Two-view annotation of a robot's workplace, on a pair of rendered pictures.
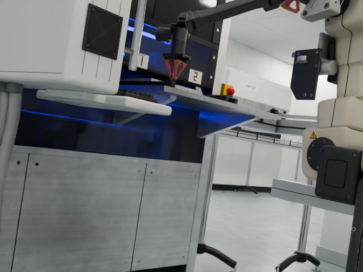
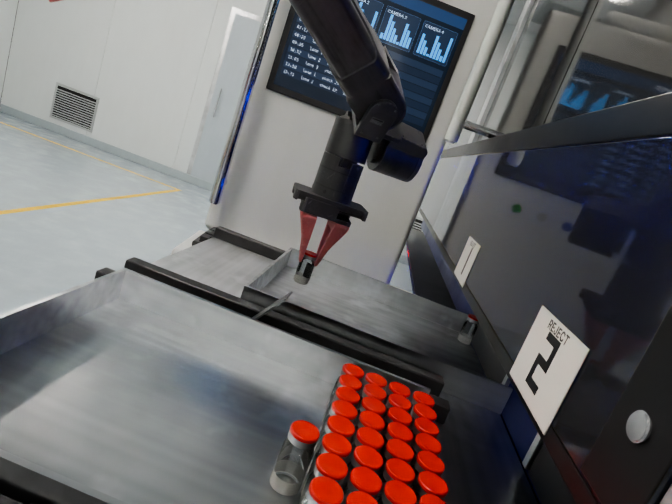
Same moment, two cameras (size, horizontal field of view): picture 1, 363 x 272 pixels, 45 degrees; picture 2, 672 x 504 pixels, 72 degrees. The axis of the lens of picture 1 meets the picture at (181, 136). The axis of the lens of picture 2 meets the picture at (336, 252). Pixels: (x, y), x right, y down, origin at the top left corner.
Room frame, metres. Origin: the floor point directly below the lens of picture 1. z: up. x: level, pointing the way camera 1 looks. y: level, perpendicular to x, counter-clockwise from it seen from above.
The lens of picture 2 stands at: (2.21, -0.35, 1.11)
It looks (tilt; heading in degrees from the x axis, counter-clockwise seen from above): 13 degrees down; 136
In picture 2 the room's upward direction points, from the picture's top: 20 degrees clockwise
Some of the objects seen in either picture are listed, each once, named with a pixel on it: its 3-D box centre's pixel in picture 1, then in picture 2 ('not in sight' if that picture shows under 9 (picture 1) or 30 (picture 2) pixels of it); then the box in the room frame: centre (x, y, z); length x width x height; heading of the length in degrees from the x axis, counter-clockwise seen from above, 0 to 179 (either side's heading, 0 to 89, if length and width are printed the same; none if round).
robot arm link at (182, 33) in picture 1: (178, 35); (354, 142); (1.74, 0.07, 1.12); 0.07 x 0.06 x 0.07; 69
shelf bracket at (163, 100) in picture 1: (142, 111); not in sight; (1.70, 0.17, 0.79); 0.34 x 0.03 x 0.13; 43
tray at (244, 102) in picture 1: (222, 103); (222, 405); (1.96, -0.16, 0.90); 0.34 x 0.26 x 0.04; 43
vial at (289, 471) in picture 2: not in sight; (294, 457); (2.03, -0.14, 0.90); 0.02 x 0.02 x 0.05
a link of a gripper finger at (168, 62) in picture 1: (175, 68); (316, 232); (1.73, 0.06, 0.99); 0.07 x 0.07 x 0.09; 58
